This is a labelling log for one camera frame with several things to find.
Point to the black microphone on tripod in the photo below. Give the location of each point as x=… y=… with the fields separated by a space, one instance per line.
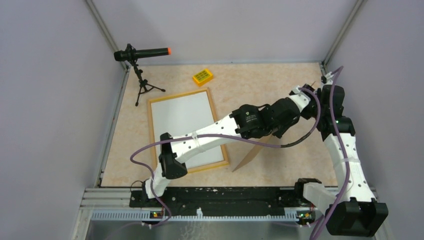
x=132 y=55

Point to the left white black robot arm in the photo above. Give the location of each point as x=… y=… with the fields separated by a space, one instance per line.
x=248 y=123

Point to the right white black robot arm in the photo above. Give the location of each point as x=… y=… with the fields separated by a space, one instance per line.
x=354 y=211

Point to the brown backing board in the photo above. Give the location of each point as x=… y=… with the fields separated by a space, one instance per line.
x=265 y=141

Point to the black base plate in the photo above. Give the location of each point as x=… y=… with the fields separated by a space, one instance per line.
x=221 y=201

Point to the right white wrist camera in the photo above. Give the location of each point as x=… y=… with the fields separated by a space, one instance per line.
x=326 y=78

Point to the wooden yellow picture frame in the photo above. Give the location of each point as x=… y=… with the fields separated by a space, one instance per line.
x=150 y=132

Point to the aluminium front rail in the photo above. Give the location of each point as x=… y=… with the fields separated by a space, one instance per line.
x=112 y=203

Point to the yellow green toy block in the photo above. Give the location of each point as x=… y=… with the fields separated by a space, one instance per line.
x=202 y=77

